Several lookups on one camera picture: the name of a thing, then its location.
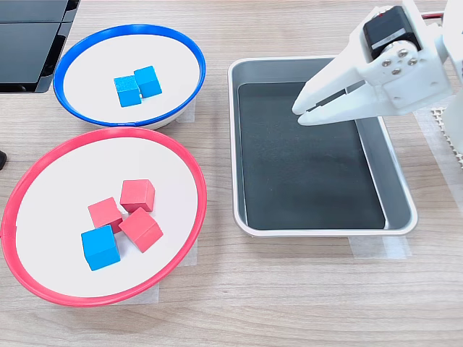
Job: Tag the blue-rimmed white plate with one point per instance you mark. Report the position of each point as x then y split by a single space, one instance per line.
97 61

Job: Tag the red cube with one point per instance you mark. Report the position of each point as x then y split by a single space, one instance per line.
103 213
137 195
143 229

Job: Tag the clear tape patch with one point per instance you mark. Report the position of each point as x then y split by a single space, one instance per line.
190 112
380 249
191 258
148 294

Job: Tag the pale perforated base plate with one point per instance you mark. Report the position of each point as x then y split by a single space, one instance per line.
438 116

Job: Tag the small black object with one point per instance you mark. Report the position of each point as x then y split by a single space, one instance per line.
2 160

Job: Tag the blue cube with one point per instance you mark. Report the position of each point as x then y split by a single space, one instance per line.
150 81
100 247
127 92

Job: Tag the steel tray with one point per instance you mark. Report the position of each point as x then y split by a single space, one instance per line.
388 173

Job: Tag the black glossy device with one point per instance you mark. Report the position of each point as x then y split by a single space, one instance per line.
25 47

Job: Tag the red-rimmed white plate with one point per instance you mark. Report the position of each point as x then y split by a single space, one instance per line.
54 202

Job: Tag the black tray mat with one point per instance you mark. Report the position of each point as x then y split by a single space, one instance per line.
307 173

